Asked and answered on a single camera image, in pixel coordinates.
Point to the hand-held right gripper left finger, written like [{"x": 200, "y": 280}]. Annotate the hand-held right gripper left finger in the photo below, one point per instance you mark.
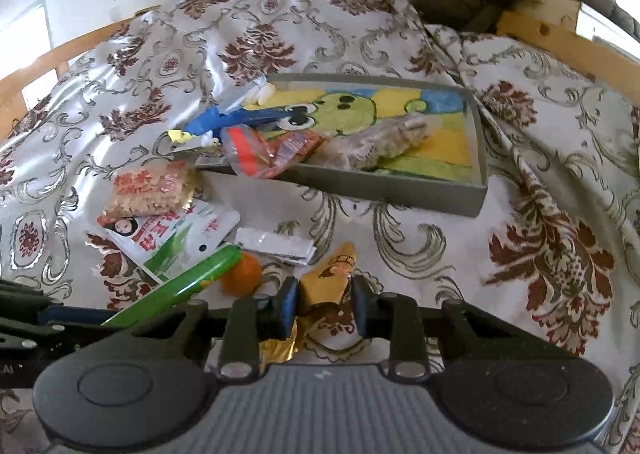
[{"x": 286, "y": 309}]

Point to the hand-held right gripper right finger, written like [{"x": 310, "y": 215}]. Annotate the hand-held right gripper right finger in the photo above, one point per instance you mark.
[{"x": 361, "y": 306}]

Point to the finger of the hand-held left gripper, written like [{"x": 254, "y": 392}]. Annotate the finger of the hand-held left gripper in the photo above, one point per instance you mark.
[
  {"x": 65, "y": 318},
  {"x": 20, "y": 296}
]

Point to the gold cone snack packet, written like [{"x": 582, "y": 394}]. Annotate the gold cone snack packet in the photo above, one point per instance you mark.
[{"x": 327, "y": 279}]

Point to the small orange fruit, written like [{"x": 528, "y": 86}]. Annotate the small orange fruit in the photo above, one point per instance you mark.
[{"x": 242, "y": 276}]

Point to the white silver small packet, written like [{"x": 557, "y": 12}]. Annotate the white silver small packet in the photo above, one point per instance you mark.
[{"x": 275, "y": 244}]

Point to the green stick packet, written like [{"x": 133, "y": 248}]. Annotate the green stick packet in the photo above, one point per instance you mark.
[{"x": 190, "y": 276}]

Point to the grey tray with painted bottom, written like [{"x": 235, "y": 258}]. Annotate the grey tray with painted bottom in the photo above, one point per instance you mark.
[{"x": 380, "y": 184}]

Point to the white pouch red green print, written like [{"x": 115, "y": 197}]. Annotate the white pouch red green print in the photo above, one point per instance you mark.
[{"x": 165, "y": 234}]

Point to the puffed rice cracker packet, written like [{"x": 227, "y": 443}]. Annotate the puffed rice cracker packet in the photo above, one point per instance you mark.
[{"x": 147, "y": 191}]

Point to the red clear candy packet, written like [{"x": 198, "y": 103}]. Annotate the red clear candy packet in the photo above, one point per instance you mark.
[{"x": 260, "y": 151}]

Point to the long clear nut bar packet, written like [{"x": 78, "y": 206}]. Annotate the long clear nut bar packet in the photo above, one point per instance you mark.
[{"x": 380, "y": 141}]

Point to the floral patterned blanket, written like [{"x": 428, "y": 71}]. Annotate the floral patterned blanket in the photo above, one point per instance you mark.
[{"x": 425, "y": 254}]

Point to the gold foil wrapper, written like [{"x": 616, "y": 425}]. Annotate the gold foil wrapper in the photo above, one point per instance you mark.
[{"x": 192, "y": 140}]

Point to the blue snack packet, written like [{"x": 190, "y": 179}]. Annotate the blue snack packet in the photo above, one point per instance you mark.
[{"x": 225, "y": 119}]

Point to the window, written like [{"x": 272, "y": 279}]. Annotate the window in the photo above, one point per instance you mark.
[{"x": 25, "y": 34}]

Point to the wooden bed frame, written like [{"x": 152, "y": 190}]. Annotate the wooden bed frame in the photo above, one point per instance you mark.
[{"x": 550, "y": 39}]

